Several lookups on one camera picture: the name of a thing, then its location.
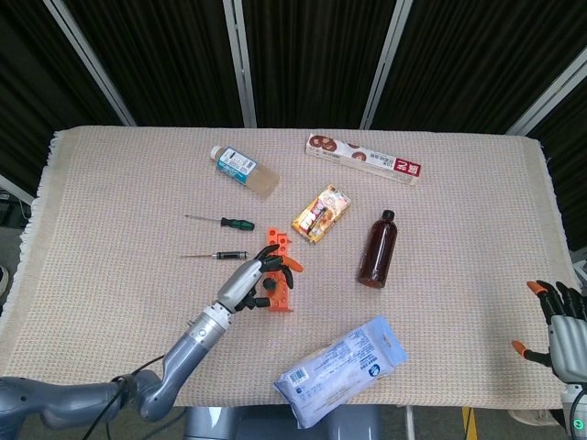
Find long white biscuit box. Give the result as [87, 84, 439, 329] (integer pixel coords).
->
[305, 133, 423, 187]

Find brown plastic bottle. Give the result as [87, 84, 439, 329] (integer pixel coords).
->
[357, 209, 400, 290]

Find black metal precision screwdriver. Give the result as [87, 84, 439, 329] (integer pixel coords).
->
[180, 249, 250, 260]

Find grey partition post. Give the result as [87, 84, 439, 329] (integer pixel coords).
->
[43, 0, 138, 127]
[505, 59, 587, 138]
[360, 0, 414, 130]
[223, 0, 258, 128]

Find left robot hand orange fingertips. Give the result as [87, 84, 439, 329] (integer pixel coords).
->
[215, 244, 305, 316]

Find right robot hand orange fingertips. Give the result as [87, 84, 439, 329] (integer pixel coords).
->
[511, 280, 587, 382]

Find clear bottle blue label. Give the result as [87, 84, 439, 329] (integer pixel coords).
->
[209, 145, 282, 200]

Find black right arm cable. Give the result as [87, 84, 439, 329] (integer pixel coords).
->
[567, 385, 587, 432]

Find white metal frame bar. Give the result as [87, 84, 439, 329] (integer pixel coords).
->
[0, 173, 37, 207]

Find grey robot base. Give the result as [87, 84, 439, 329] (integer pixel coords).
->
[183, 405, 382, 440]

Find orange screwdriver holder block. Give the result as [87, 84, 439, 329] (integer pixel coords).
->
[264, 226, 295, 314]

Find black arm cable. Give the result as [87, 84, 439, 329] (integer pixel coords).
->
[567, 385, 587, 432]
[84, 352, 166, 440]

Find white round floor plate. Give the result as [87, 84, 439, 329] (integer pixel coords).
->
[507, 406, 563, 425]

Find blue wet wipes pack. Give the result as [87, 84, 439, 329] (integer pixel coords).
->
[272, 313, 409, 431]

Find yellow curry box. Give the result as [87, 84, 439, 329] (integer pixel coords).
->
[291, 183, 353, 246]

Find beige woven tablecloth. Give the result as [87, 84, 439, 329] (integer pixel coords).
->
[0, 126, 577, 409]

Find green black striped screwdriver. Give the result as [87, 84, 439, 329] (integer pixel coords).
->
[184, 214, 256, 232]

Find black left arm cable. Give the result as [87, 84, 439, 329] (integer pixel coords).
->
[84, 352, 166, 440]

